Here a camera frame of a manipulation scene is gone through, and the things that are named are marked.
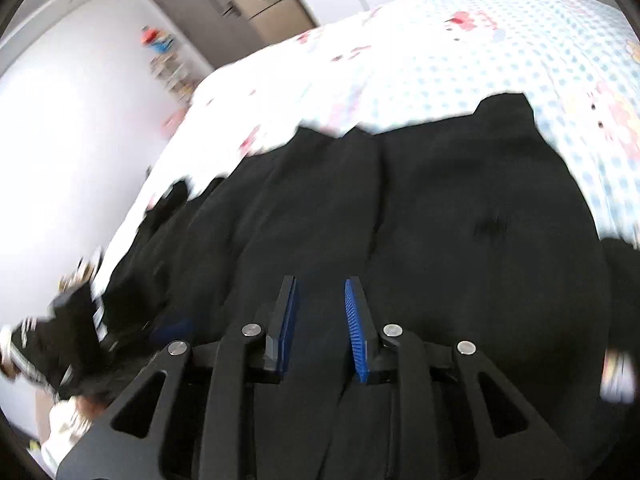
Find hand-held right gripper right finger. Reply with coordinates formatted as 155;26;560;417
342;275;584;480

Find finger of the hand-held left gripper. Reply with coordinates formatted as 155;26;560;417
149;317;197;349

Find brown cabinet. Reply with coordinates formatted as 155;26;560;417
224;0;318;47

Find shelf with toys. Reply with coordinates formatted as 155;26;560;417
141;25;202;107

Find printed checkered blanket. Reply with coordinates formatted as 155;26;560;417
92;0;640;406

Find white cloth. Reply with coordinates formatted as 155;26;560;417
39;395;97;468

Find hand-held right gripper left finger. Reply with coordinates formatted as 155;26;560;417
57;275;301;480

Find black pants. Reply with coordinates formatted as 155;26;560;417
60;92;609;480

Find grey wardrobe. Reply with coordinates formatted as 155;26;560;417
145;0;263;70

